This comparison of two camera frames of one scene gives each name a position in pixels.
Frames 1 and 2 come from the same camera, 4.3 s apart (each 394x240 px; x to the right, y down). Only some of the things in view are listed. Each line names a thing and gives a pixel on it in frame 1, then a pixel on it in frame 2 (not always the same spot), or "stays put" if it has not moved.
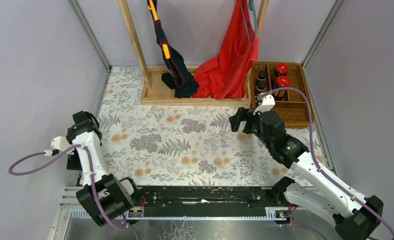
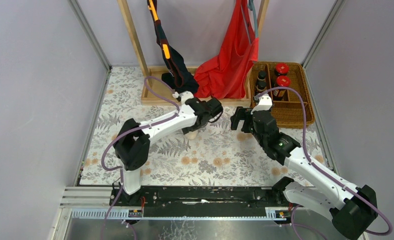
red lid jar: (282, 81) stays put
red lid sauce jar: (281, 69) stays put
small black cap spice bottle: (261, 75) stays put
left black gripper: (72, 162) to (213, 108)
